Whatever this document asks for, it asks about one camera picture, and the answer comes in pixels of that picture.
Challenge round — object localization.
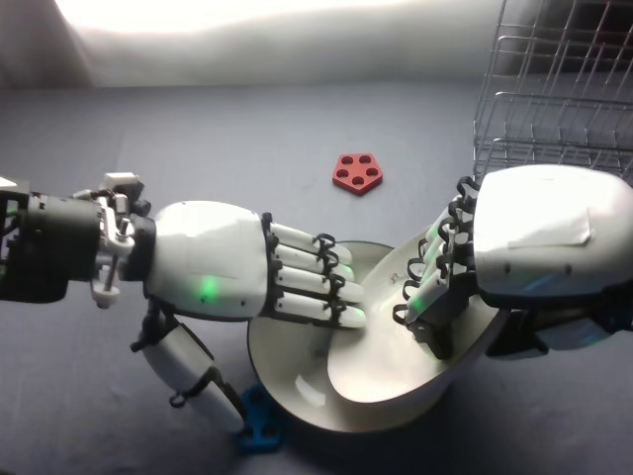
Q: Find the white ceramic bowl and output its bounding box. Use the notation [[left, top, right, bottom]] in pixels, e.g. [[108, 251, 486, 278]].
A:
[[245, 240, 510, 435]]

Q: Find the wire dish rack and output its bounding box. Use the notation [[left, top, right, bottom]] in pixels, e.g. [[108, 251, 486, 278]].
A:
[[472, 0, 633, 187]]

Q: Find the red pentagon block with holes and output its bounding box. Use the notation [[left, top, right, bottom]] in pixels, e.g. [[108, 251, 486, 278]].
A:
[[330, 152, 385, 198]]

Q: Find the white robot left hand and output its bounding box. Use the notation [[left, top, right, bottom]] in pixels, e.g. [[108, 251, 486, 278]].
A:
[[129, 200, 368, 437]]

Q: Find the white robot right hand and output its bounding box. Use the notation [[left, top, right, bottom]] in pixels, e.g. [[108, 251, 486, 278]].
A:
[[392, 164, 633, 361]]

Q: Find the grey table cloth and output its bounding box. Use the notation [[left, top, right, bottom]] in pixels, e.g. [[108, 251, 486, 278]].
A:
[[0, 83, 633, 475]]

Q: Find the blue pentagon block with holes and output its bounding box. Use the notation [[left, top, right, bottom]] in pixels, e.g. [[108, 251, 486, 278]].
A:
[[235, 385, 288, 455]]

